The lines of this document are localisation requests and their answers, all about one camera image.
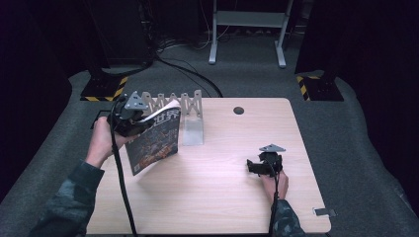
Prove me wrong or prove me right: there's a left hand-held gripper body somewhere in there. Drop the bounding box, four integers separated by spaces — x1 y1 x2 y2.
107 91 150 138

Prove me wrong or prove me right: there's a white metal stand frame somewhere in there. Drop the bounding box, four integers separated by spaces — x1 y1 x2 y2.
208 0 295 69

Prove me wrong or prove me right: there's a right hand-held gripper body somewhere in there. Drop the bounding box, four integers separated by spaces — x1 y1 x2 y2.
256 143 287 178

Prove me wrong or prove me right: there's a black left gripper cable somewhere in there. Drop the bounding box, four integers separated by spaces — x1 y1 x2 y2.
110 95 138 237

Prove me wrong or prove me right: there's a dark illustrated magazine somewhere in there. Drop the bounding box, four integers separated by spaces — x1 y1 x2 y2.
125 99 183 177

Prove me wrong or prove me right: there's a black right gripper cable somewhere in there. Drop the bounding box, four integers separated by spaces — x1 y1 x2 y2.
267 161 281 237

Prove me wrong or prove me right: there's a grey tape strip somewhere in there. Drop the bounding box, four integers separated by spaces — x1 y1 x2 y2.
311 207 338 217

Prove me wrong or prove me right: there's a black hazard-striped stand base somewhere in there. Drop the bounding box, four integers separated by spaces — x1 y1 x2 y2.
295 70 345 103
79 74 129 103

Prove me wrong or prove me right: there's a person's right hand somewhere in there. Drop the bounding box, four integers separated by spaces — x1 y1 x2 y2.
259 169 291 205

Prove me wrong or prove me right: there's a bundle of thin floor cables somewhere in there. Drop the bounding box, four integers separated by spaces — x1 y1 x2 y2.
153 31 231 54

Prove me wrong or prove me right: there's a thick black floor cable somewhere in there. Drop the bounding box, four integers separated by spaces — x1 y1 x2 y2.
153 54 224 99

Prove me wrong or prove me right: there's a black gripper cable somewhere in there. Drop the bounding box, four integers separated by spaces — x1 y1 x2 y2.
110 95 138 237
267 161 281 237

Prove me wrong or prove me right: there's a dark curtain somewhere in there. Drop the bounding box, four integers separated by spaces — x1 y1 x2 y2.
295 0 419 215
0 0 73 203

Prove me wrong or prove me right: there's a person's left hand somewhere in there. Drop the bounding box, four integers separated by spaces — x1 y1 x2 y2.
85 116 133 169

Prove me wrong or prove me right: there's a tall black cabinet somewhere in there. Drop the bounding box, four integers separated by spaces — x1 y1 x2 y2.
83 0 155 71

